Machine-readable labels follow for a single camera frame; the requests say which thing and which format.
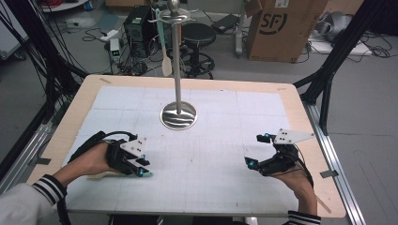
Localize person's right hand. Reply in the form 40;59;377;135
268;172;315;204

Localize green-handled wooden spatula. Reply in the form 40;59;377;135
154;7;174;78

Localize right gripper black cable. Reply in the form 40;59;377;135
295;146;314;189

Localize tangle of floor cables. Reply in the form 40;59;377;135
118;46;176;76

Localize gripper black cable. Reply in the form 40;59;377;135
295;146;314;189
55;130;139;225

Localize black round stool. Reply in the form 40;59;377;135
170;22;218;80

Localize white flat board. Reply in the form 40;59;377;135
308;38;374;56

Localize black frame strut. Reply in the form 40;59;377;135
294;0;388;137

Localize white round table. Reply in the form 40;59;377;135
40;0;90;13

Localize large cardboard box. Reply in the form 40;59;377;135
245;0;329;64

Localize white cabinet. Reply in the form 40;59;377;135
0;0;30;60

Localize black computer tower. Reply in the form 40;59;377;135
123;5;158;59

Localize white power strip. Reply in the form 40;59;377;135
99;29;120;42

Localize black frame post with cables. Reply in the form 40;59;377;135
0;0;88;126

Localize black floor cables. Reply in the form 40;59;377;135
360;32;393;59

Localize white grid mat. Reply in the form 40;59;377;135
64;85;299;214

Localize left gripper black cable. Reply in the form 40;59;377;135
55;130;139;225

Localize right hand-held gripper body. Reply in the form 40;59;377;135
257;127;316;176

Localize white power meter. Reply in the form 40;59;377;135
109;37;122;64

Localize black flat device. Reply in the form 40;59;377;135
210;13;240;34

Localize person's left hand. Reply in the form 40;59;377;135
69;142;121;177

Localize white metal leg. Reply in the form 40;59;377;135
234;0;247;59

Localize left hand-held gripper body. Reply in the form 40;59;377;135
105;135;148;176

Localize grey rounded device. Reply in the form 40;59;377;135
314;10;353;43

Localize metal utensil stand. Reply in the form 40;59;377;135
146;0;199;131

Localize long beige tape strip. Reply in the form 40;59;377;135
316;196;332;215

